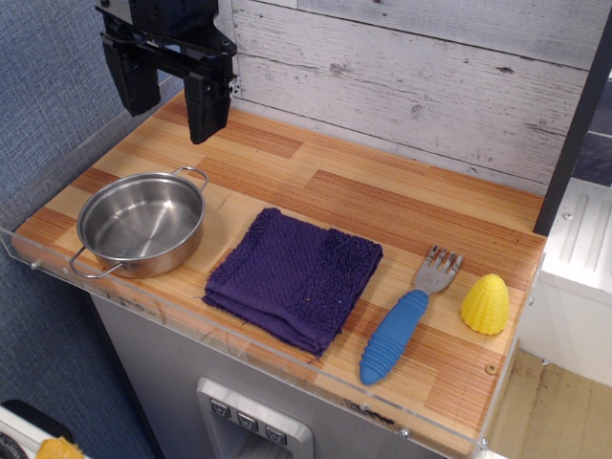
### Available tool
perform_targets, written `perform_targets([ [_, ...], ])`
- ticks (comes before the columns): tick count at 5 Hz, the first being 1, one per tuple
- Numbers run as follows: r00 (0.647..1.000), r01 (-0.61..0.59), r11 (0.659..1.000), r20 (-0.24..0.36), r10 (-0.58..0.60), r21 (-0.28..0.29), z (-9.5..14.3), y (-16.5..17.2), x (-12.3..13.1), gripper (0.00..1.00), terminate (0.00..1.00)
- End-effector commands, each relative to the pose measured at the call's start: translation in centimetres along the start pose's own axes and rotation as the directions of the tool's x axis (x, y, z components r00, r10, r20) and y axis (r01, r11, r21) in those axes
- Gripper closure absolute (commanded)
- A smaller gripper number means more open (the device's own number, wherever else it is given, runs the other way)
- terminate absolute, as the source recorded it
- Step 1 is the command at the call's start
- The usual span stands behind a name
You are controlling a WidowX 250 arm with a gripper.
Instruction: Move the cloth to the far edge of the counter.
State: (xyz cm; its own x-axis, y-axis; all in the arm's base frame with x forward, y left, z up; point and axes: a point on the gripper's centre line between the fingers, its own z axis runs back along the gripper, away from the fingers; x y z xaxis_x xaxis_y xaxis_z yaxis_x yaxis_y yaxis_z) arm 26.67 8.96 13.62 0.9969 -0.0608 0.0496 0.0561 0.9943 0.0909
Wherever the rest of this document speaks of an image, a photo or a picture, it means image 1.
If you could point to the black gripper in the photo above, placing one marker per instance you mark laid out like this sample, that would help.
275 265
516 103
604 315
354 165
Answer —
178 37

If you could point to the purple cloth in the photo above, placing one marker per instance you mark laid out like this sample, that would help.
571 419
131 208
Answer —
293 279

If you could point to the stainless steel pot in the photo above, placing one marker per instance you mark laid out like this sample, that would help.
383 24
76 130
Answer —
142 225

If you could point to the grey toy fridge cabinet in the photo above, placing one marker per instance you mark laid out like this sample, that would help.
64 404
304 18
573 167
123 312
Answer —
164 367

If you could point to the yellow object bottom left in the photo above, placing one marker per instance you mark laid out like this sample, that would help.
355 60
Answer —
58 448

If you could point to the yellow toy corn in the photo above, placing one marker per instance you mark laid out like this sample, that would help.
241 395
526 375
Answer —
486 307

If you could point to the white toy sink unit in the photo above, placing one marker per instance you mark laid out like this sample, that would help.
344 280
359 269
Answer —
567 318

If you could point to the blue handled toy fork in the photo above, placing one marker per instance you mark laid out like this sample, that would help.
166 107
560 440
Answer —
388 342

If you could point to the clear acrylic guard rail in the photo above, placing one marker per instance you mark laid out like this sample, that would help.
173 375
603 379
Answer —
441 394

